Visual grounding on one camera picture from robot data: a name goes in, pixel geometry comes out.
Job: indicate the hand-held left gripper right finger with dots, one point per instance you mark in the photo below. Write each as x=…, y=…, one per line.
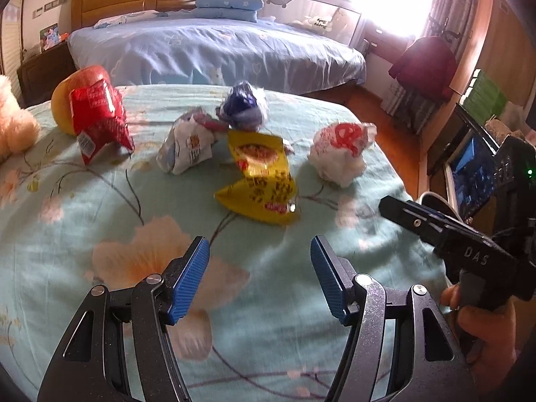
x=328, y=276

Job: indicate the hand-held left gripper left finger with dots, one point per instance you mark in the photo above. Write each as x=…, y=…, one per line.
x=190, y=280

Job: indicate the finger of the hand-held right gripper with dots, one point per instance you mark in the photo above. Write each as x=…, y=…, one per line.
x=439, y=217
x=408, y=220

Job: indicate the yellow snack packet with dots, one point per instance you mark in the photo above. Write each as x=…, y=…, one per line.
x=259, y=176

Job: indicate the white paper wrapper cartoon print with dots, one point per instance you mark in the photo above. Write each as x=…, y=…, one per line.
x=186, y=146

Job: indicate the blue pink plastic wrapper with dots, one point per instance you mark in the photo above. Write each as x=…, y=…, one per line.
x=243, y=104

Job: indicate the person's right hand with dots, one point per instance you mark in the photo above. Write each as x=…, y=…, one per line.
x=485, y=335

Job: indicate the floral light green sheet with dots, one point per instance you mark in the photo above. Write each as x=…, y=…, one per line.
x=251, y=343

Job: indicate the white plastic bag red print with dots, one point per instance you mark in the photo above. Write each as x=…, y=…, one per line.
x=339, y=150

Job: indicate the brown plush toy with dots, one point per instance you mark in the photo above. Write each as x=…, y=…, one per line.
x=496, y=127

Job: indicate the green storage box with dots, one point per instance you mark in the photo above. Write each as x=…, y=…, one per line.
x=485, y=96

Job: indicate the dark red coat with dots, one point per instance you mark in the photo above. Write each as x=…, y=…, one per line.
x=423, y=67

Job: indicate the brown wooden wardrobe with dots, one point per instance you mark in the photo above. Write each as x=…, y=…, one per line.
x=485, y=42

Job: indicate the red snack packet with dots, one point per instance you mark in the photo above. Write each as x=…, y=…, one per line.
x=100, y=121

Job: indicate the grey patterned curtain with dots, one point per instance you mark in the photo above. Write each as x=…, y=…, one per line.
x=448, y=8

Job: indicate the red yellow apple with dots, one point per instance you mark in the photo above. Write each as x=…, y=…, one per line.
x=63, y=104

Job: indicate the blue sheeted bed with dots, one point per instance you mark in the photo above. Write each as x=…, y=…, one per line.
x=217, y=54

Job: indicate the cream teddy bear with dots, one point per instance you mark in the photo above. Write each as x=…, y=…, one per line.
x=14, y=130

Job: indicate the dark wooden nightstand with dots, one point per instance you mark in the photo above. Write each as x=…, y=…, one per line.
x=46, y=75

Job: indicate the flat blue printed pillow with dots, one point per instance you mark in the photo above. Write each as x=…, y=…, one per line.
x=130, y=19

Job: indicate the folded light blue blanket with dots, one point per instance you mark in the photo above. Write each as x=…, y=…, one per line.
x=228, y=4

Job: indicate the louvered sliding wardrobe door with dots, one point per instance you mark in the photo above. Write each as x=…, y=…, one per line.
x=10, y=37

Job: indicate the white crib rail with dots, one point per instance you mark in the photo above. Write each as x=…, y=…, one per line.
x=318, y=4

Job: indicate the small photo frame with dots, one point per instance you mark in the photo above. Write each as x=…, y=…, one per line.
x=49, y=37

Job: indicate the wall switch panel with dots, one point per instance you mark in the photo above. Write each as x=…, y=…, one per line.
x=50, y=6

